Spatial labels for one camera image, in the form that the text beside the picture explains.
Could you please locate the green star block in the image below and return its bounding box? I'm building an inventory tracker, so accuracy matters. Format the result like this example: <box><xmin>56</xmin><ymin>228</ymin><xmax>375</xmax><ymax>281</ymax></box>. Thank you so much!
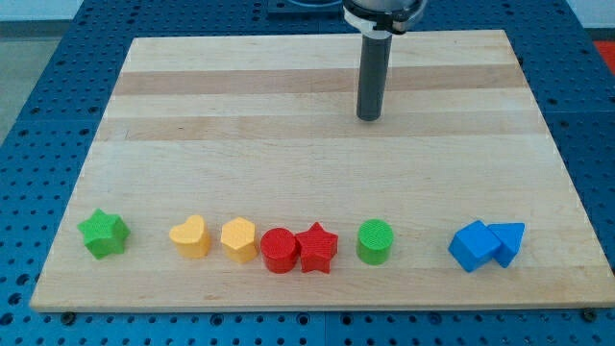
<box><xmin>77</xmin><ymin>209</ymin><xmax>131</xmax><ymax>260</ymax></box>

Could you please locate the blue triangle block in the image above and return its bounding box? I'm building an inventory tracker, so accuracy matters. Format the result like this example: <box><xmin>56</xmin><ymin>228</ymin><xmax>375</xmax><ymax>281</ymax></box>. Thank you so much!
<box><xmin>487</xmin><ymin>223</ymin><xmax>526</xmax><ymax>268</ymax></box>

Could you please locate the yellow hexagon block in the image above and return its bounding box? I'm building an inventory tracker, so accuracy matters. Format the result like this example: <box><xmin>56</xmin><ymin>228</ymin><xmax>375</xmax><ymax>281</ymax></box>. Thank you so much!
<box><xmin>220</xmin><ymin>217</ymin><xmax>258</xmax><ymax>263</ymax></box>

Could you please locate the blue cube block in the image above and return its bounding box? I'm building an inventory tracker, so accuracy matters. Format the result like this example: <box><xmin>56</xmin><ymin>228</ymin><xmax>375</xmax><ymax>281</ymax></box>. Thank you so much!
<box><xmin>448</xmin><ymin>220</ymin><xmax>502</xmax><ymax>273</ymax></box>

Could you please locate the wooden board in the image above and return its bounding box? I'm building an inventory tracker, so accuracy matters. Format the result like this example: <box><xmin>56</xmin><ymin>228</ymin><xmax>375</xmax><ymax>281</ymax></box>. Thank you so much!
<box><xmin>30</xmin><ymin>30</ymin><xmax>614</xmax><ymax>312</ymax></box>

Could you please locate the red star block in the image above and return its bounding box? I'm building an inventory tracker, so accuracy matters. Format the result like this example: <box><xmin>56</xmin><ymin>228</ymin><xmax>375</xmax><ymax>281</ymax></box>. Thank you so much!
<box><xmin>295</xmin><ymin>222</ymin><xmax>338</xmax><ymax>274</ymax></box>

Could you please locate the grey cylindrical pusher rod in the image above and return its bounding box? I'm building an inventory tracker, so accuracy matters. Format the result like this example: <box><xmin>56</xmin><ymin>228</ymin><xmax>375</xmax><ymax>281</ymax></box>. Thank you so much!
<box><xmin>357</xmin><ymin>36</ymin><xmax>392</xmax><ymax>121</ymax></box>

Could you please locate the yellow heart block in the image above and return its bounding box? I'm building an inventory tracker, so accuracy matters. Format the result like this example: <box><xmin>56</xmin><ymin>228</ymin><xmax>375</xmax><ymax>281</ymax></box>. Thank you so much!
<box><xmin>169</xmin><ymin>214</ymin><xmax>210</xmax><ymax>259</ymax></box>

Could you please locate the red cylinder block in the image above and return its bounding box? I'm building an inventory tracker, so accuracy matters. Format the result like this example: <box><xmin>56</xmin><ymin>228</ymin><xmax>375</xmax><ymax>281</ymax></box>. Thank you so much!
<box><xmin>260</xmin><ymin>228</ymin><xmax>299</xmax><ymax>274</ymax></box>

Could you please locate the green cylinder block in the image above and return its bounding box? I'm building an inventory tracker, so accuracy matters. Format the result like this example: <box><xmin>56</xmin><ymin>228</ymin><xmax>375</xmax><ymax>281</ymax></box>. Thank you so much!
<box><xmin>357</xmin><ymin>219</ymin><xmax>394</xmax><ymax>265</ymax></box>

